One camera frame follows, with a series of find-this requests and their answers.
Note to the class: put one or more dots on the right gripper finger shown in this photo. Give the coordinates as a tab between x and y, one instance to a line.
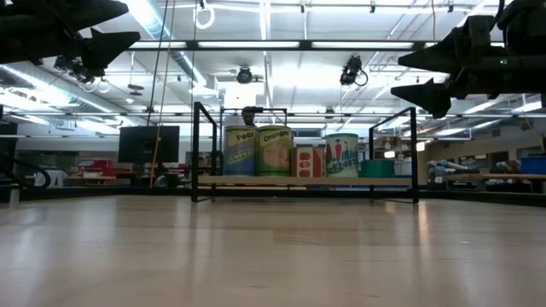
445	57
433	97

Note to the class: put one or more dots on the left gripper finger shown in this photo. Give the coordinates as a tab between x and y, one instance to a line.
104	47
89	12

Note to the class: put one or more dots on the short teal can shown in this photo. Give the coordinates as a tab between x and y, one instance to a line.
377	169

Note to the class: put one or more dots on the tall mixed vegetables can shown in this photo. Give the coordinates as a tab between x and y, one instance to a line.
342	155

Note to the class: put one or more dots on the tall oranges can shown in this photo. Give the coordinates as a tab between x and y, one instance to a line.
274	153

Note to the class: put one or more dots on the tall peas can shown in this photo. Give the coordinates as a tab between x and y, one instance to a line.
239	153

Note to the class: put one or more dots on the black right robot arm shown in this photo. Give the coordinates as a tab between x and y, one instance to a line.
524	23

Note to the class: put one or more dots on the black overhead rig beam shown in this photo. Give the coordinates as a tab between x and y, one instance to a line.
192	44

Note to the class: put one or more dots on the blue storage bin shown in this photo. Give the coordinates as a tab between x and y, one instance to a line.
534	165

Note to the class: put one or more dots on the black background monitor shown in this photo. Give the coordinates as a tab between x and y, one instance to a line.
148	144

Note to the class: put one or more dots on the red background equipment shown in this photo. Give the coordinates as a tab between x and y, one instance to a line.
100	167

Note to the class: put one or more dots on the person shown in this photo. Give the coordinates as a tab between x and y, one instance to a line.
248	116

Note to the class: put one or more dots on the round black overhead camera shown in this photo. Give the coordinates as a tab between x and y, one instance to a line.
244	75

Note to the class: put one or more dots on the black aluminium table frame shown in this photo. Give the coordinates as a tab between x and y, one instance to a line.
106	194

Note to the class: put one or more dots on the wooden shelf black metal frame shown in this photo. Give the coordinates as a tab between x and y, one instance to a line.
298	181

